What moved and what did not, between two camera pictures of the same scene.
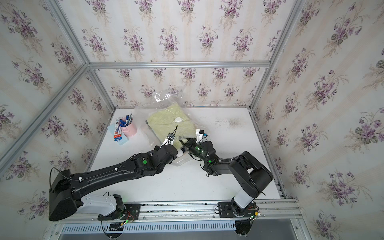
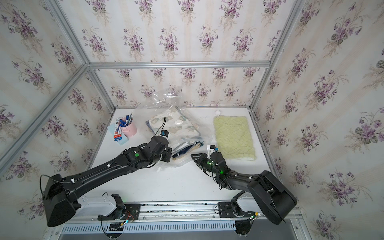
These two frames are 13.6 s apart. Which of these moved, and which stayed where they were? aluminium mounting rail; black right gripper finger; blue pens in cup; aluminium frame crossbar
Moved: black right gripper finger
Stayed: aluminium mounting rail; blue pens in cup; aluminium frame crossbar
